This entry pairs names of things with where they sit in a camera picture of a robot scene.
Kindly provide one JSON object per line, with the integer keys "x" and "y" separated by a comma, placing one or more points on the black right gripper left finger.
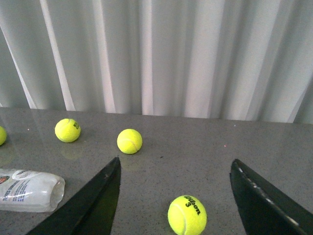
{"x": 91, "y": 210}

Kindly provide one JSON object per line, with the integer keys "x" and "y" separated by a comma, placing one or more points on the white pleated curtain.
{"x": 228, "y": 59}

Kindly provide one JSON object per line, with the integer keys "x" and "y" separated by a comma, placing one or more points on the middle tennis ball with print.
{"x": 67, "y": 130}

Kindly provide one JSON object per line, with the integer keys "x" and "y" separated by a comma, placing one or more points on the clear Wilson tennis ball can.
{"x": 30, "y": 191}

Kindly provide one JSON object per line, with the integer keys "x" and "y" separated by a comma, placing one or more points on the far right Wilson tennis ball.
{"x": 187, "y": 215}

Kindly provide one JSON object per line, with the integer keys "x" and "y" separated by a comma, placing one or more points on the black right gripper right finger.
{"x": 263, "y": 208}

